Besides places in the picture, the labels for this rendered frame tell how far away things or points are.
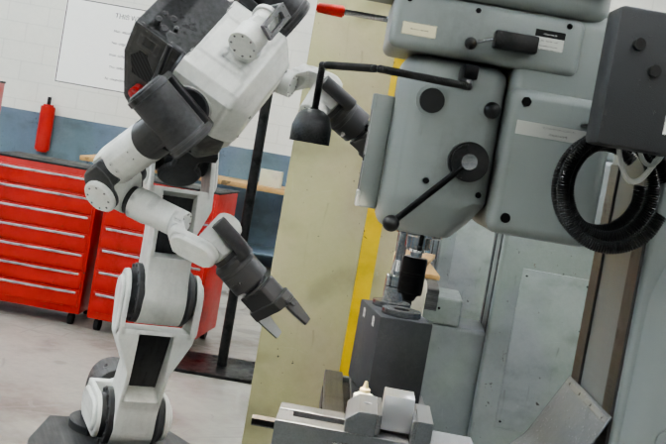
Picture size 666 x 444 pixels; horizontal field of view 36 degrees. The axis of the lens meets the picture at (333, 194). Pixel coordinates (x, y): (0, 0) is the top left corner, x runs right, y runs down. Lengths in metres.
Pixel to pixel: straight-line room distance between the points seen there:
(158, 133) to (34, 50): 9.36
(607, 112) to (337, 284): 2.20
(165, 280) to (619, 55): 1.27
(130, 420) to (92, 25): 8.87
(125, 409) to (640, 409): 1.28
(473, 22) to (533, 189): 0.31
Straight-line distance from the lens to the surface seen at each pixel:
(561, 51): 1.85
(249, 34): 2.08
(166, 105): 2.05
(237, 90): 2.13
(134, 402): 2.60
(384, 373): 2.30
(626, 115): 1.61
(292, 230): 3.66
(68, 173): 6.72
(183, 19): 2.20
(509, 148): 1.83
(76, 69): 11.28
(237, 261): 2.20
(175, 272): 2.47
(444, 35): 1.82
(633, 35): 1.62
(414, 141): 1.83
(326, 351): 3.72
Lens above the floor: 1.45
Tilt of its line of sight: 3 degrees down
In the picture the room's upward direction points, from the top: 10 degrees clockwise
